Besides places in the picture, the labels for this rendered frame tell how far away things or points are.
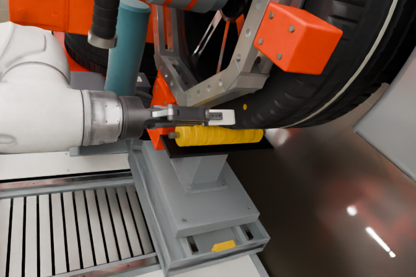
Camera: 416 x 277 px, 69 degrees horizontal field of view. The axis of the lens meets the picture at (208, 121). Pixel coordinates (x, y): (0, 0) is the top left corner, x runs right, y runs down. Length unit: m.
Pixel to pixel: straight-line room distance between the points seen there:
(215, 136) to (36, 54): 0.43
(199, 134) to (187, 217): 0.31
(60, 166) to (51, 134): 0.77
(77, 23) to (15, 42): 0.57
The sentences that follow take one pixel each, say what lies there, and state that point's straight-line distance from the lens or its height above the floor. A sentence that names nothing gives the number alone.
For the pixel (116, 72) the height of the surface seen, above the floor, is 0.56.
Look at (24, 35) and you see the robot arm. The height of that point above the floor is 0.71.
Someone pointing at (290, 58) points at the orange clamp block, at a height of 0.84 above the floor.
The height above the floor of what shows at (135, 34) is 0.68.
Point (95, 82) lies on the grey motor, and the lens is 1.11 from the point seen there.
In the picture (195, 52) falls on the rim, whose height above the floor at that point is 0.64.
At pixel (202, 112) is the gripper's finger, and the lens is 0.56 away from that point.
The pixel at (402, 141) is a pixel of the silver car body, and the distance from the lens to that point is 0.51.
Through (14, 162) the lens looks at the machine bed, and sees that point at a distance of 1.27.
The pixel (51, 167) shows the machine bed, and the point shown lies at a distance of 1.25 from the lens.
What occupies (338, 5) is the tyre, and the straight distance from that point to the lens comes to 0.51.
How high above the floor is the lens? 0.95
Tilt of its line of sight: 32 degrees down
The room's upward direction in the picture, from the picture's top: 20 degrees clockwise
